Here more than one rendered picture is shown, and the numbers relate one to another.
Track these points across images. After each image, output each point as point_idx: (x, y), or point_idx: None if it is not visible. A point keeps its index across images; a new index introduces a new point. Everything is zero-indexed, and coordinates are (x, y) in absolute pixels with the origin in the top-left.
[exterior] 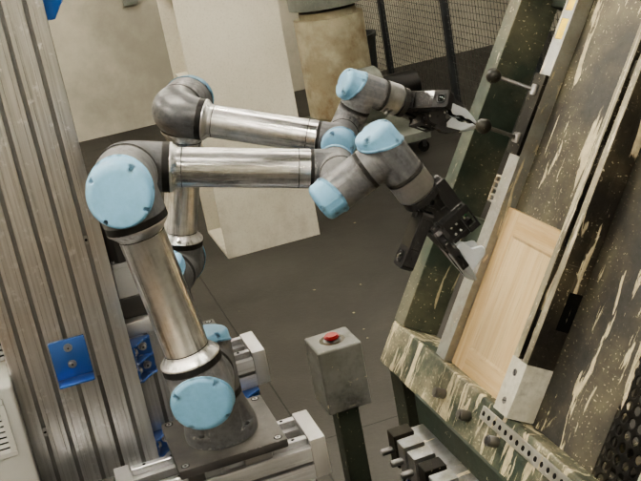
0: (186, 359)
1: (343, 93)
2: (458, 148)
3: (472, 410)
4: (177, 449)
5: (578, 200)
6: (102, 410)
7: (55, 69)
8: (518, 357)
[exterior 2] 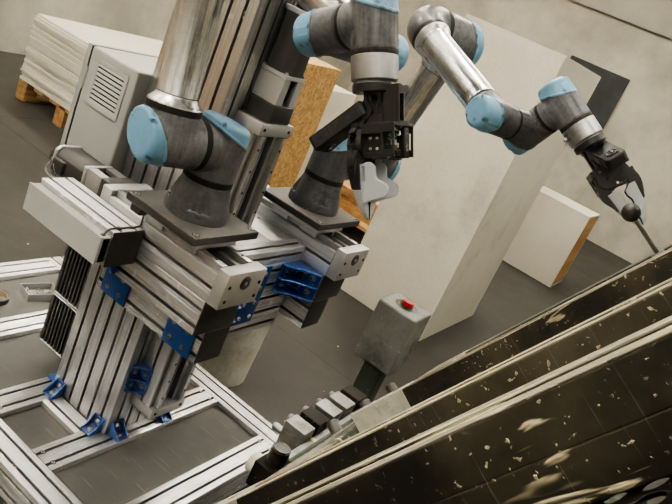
0: (158, 91)
1: (540, 90)
2: (639, 260)
3: None
4: (160, 192)
5: (583, 294)
6: None
7: None
8: (410, 383)
